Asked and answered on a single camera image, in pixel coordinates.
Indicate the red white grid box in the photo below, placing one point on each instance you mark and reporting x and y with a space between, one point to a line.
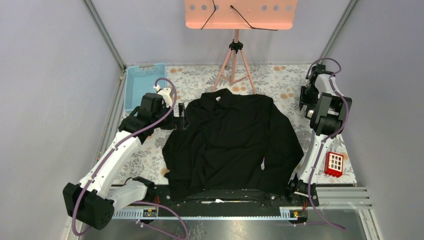
334 164

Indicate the pink music stand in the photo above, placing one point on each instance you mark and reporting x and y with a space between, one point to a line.
237 15

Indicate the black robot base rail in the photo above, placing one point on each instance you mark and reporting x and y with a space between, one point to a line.
225 204

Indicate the black shirt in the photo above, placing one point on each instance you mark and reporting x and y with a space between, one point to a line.
232 142

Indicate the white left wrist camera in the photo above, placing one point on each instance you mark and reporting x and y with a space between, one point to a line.
167 94

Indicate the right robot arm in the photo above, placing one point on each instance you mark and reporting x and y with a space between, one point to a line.
327 109

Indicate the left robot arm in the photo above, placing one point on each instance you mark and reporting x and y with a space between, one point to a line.
92 201

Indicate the aluminium frame rail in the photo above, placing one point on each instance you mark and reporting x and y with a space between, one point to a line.
91 8

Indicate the floral table mat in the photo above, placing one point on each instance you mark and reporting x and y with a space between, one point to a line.
280 82

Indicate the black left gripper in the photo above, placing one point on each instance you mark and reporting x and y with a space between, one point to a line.
183 121

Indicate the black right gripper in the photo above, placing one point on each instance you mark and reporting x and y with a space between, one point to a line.
304 101

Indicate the light blue plastic basket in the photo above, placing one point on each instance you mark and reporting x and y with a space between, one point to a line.
140 79

